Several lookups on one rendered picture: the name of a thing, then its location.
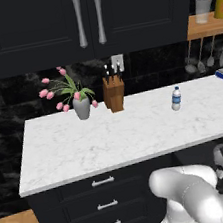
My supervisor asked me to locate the grey vase with pink tulips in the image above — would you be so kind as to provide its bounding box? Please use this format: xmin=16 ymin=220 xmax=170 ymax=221
xmin=35 ymin=61 xmax=101 ymax=127

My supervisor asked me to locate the white wall socket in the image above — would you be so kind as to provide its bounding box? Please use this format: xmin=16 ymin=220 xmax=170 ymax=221
xmin=109 ymin=53 xmax=127 ymax=74

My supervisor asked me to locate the dark cupboard door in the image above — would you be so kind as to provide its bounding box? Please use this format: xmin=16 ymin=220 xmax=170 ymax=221
xmin=85 ymin=0 xmax=204 ymax=60
xmin=0 ymin=0 xmax=98 ymax=81

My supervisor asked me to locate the wooden shelf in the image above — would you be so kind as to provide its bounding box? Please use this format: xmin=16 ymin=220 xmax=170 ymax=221
xmin=183 ymin=10 xmax=223 ymax=42

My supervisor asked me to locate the yellow container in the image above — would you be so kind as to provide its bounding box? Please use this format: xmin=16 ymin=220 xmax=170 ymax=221
xmin=210 ymin=0 xmax=223 ymax=21

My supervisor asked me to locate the wooden knife block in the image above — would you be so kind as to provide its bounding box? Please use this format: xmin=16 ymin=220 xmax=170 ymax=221
xmin=98 ymin=61 xmax=130 ymax=115

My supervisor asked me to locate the hanging grey ladle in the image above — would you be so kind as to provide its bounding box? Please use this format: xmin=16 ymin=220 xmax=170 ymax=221
xmin=180 ymin=39 xmax=198 ymax=75
xmin=193 ymin=37 xmax=210 ymax=74

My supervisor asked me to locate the clear water bottle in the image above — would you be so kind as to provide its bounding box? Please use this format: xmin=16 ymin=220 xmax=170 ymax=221
xmin=168 ymin=85 xmax=185 ymax=113

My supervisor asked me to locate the silver cupboard handle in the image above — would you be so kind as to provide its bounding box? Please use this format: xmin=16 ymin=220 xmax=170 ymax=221
xmin=92 ymin=0 xmax=109 ymax=46
xmin=71 ymin=0 xmax=89 ymax=50

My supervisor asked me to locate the hanging grey spoon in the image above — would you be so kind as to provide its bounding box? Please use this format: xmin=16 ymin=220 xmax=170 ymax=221
xmin=203 ymin=34 xmax=220 ymax=69
xmin=214 ymin=33 xmax=223 ymax=68

